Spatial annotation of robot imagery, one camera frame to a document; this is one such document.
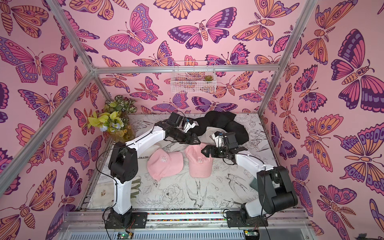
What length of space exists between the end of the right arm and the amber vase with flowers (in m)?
0.53

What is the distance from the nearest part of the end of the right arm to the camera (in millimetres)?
670

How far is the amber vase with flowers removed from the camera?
866mm
